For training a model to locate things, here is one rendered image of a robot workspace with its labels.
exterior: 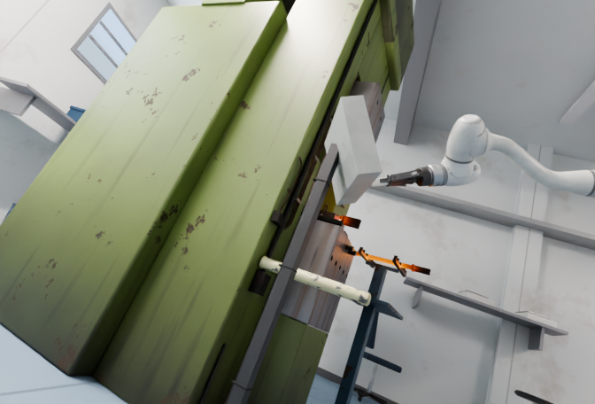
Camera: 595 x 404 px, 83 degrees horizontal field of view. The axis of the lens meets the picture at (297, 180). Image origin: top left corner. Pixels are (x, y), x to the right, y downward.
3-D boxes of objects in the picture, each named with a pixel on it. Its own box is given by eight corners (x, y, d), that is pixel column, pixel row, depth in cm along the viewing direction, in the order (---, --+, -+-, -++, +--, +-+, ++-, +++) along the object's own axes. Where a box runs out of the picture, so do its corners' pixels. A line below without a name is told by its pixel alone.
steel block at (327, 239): (328, 333, 171) (355, 251, 187) (306, 324, 140) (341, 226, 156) (240, 295, 196) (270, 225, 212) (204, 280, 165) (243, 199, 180)
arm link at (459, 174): (431, 178, 143) (437, 151, 136) (465, 174, 145) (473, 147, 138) (444, 192, 134) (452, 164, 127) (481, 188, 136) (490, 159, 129)
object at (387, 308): (402, 320, 207) (403, 317, 208) (388, 306, 177) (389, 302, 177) (357, 304, 223) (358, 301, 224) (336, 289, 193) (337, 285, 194)
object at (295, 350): (295, 438, 155) (328, 333, 171) (261, 454, 123) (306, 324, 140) (202, 383, 179) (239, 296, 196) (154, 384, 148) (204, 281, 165)
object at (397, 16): (398, 92, 266) (417, 37, 287) (386, -33, 185) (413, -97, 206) (328, 87, 293) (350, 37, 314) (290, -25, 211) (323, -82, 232)
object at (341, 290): (368, 308, 118) (372, 293, 120) (366, 306, 114) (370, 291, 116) (263, 270, 137) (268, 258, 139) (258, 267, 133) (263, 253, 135)
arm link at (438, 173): (438, 189, 139) (424, 190, 138) (432, 168, 142) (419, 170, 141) (450, 181, 130) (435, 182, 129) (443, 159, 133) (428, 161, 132)
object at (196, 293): (215, 427, 130) (381, 14, 211) (173, 438, 109) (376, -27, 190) (138, 376, 149) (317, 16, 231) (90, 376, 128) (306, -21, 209)
